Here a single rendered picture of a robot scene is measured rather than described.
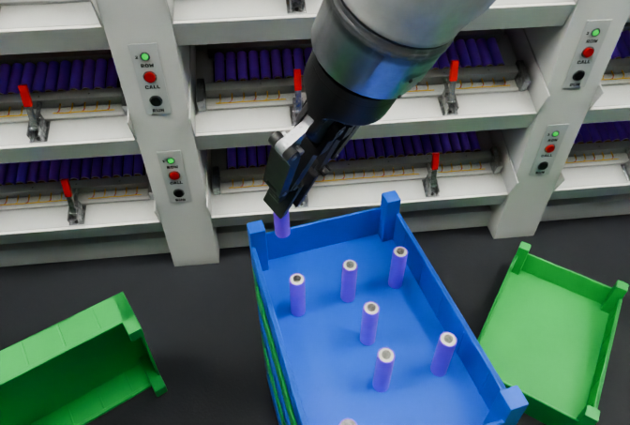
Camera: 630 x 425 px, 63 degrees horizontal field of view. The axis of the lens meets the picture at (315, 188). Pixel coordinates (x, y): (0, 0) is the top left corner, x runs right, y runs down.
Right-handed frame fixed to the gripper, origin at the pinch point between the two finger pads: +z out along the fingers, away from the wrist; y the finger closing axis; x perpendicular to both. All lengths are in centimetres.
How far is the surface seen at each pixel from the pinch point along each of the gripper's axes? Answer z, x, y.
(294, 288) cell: 8.2, -8.0, -3.6
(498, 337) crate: 36, -38, 33
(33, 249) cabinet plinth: 65, 36, -16
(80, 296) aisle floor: 64, 22, -15
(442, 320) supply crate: 6.6, -22.3, 7.2
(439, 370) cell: 5.0, -25.0, 1.3
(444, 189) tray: 32, -12, 47
